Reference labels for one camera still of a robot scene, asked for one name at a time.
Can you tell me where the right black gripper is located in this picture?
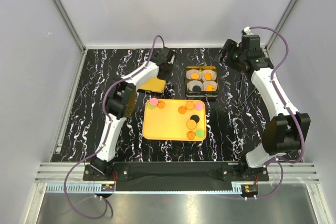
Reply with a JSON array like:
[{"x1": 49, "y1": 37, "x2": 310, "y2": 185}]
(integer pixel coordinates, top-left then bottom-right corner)
[{"x1": 214, "y1": 39, "x2": 246, "y2": 73}]

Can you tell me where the gold tin lid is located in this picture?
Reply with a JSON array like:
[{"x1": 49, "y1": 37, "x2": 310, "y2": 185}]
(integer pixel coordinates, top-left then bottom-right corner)
[{"x1": 139, "y1": 77, "x2": 166, "y2": 93}]

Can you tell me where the round dotted biscuit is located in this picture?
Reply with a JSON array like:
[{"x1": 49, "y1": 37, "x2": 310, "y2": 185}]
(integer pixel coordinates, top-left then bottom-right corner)
[{"x1": 190, "y1": 72, "x2": 199, "y2": 80}]

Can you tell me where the black sandwich cookie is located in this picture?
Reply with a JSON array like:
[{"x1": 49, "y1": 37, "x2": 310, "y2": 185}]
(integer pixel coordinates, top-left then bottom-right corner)
[
  {"x1": 192, "y1": 86, "x2": 202, "y2": 92},
  {"x1": 190, "y1": 114, "x2": 200, "y2": 123}
]

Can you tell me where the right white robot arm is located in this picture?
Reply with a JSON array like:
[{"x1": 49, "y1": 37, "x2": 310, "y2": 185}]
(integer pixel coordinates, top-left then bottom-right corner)
[{"x1": 216, "y1": 33, "x2": 311, "y2": 180}]

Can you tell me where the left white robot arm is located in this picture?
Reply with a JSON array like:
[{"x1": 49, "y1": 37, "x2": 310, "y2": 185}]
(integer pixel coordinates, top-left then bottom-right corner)
[{"x1": 90, "y1": 47, "x2": 175, "y2": 180}]

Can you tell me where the white paper cup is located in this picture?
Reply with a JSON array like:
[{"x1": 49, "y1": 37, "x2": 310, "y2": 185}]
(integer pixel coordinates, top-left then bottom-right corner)
[
  {"x1": 202, "y1": 69, "x2": 216, "y2": 81},
  {"x1": 203, "y1": 81, "x2": 218, "y2": 92},
  {"x1": 187, "y1": 80, "x2": 203, "y2": 92},
  {"x1": 186, "y1": 69, "x2": 202, "y2": 80}
]

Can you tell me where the gold cookie tin box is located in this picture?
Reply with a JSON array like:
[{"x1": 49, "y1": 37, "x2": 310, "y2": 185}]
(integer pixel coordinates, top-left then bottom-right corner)
[{"x1": 185, "y1": 66, "x2": 219, "y2": 98}]

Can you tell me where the pink round cookie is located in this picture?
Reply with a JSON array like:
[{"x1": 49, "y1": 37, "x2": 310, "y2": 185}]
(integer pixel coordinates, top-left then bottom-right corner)
[
  {"x1": 194, "y1": 102, "x2": 204, "y2": 111},
  {"x1": 149, "y1": 98, "x2": 159, "y2": 106}
]

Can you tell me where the orange swirl cookie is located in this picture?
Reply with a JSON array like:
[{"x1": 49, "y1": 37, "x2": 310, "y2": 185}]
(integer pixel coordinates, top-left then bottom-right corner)
[
  {"x1": 178, "y1": 106, "x2": 187, "y2": 114},
  {"x1": 156, "y1": 101, "x2": 165, "y2": 109},
  {"x1": 186, "y1": 131, "x2": 196, "y2": 140}
]

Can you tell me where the green round cookie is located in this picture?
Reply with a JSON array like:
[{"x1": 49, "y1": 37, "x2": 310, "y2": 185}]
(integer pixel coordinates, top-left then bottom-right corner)
[
  {"x1": 195, "y1": 129, "x2": 206, "y2": 138},
  {"x1": 147, "y1": 103, "x2": 156, "y2": 109}
]

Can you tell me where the yellow plastic tray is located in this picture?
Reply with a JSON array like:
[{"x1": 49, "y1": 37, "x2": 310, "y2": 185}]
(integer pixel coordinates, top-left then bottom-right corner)
[{"x1": 142, "y1": 99, "x2": 206, "y2": 142}]

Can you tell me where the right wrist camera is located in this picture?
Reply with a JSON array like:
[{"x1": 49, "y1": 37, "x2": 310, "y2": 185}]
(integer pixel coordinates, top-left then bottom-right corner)
[{"x1": 240, "y1": 27, "x2": 260, "y2": 51}]

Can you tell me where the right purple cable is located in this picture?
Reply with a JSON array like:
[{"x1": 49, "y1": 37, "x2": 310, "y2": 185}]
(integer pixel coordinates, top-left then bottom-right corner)
[{"x1": 217, "y1": 26, "x2": 307, "y2": 200}]

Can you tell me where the purple cable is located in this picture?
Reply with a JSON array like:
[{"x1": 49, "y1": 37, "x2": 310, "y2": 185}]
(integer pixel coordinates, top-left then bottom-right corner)
[
  {"x1": 64, "y1": 35, "x2": 166, "y2": 219},
  {"x1": 217, "y1": 26, "x2": 307, "y2": 200}
]

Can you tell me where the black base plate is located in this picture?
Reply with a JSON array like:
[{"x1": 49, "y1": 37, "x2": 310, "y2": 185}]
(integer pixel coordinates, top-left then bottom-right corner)
[{"x1": 83, "y1": 161, "x2": 269, "y2": 183}]

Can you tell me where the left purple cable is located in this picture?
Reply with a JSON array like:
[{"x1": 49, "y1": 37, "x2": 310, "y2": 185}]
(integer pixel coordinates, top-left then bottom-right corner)
[{"x1": 64, "y1": 35, "x2": 166, "y2": 219}]

